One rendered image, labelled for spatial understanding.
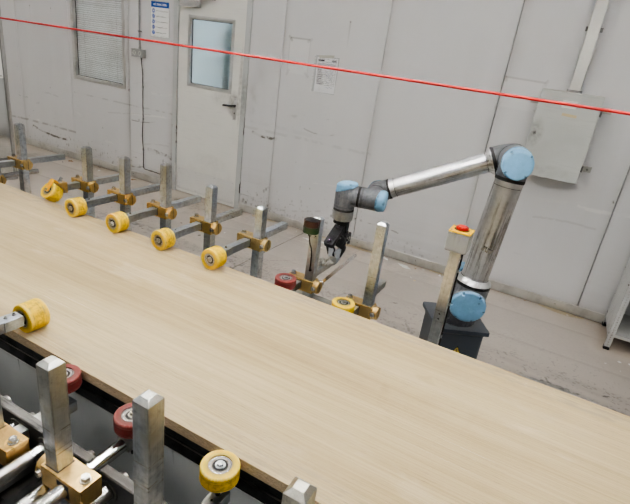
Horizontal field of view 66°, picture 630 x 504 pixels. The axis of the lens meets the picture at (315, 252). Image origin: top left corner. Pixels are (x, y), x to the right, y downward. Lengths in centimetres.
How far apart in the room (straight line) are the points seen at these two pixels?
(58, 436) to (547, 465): 103
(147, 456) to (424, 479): 56
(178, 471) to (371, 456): 45
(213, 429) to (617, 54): 366
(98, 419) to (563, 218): 361
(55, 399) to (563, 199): 377
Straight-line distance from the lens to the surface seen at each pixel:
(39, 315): 148
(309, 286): 188
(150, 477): 93
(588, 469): 134
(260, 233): 193
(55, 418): 107
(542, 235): 428
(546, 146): 393
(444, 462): 118
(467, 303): 212
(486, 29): 423
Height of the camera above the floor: 168
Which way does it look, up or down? 22 degrees down
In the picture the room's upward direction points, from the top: 8 degrees clockwise
